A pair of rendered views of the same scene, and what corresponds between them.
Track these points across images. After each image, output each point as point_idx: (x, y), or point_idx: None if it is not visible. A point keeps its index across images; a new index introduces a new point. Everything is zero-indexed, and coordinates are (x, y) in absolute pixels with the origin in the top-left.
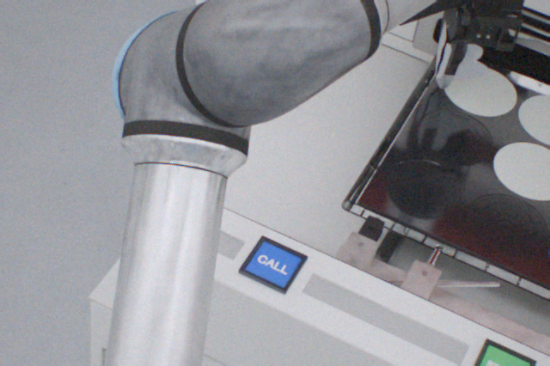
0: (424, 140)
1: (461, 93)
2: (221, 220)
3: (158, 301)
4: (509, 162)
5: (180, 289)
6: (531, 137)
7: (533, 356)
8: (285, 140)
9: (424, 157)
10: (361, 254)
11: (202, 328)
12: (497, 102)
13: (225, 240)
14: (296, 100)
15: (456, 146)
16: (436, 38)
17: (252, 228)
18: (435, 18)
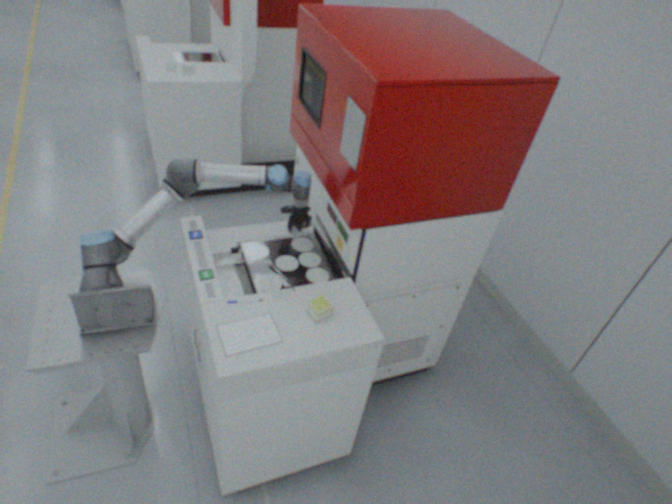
0: (273, 244)
1: (296, 242)
2: (166, 204)
3: (141, 209)
4: (284, 258)
5: (146, 209)
6: (298, 258)
7: (216, 277)
8: (258, 234)
9: (267, 246)
10: (224, 250)
11: (147, 220)
12: (302, 248)
13: (195, 227)
14: (176, 181)
15: (278, 249)
16: (315, 233)
17: (202, 228)
18: (314, 226)
